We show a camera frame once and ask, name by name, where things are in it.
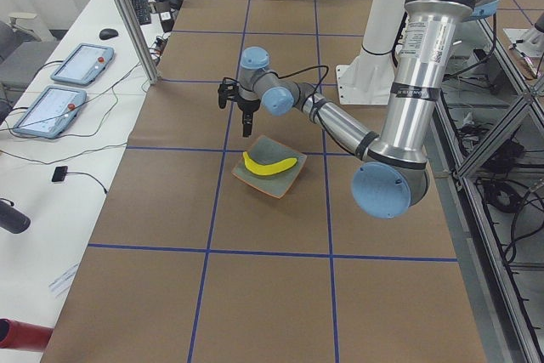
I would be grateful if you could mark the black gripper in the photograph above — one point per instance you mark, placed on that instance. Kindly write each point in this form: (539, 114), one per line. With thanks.
(248, 106)

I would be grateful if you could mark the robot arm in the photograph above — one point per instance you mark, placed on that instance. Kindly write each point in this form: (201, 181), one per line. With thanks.
(393, 176)

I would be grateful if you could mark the grey square plate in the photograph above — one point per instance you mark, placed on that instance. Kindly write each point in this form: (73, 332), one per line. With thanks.
(265, 151)

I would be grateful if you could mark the black keyboard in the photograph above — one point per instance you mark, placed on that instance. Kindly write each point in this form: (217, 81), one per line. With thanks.
(142, 11)

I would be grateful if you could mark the black computer mouse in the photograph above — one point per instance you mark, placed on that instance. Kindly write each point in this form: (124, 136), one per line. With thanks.
(108, 33)

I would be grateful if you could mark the upper teach pendant tablet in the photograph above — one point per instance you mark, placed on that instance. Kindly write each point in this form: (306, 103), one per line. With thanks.
(84, 64)

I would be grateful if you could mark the teach pendant tablet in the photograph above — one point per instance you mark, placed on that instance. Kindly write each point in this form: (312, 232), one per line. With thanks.
(51, 113)
(84, 64)

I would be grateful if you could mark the small black box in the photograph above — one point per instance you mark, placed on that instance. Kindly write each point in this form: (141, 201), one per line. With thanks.
(59, 174)

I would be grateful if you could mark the lower teach pendant tablet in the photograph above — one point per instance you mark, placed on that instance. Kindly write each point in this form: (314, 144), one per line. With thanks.
(51, 113)

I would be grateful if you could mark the red cylinder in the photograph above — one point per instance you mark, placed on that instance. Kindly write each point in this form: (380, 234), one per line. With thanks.
(24, 336)

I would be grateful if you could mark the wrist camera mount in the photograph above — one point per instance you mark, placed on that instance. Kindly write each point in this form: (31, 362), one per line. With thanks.
(228, 90)

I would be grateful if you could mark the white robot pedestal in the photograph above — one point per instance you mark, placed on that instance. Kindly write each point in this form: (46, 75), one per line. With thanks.
(368, 78)

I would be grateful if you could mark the aluminium frame post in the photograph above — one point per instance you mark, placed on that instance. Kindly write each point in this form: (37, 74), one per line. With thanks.
(136, 35)

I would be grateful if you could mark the black handle grip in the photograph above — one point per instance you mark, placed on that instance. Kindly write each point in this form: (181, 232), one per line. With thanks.
(11, 219)

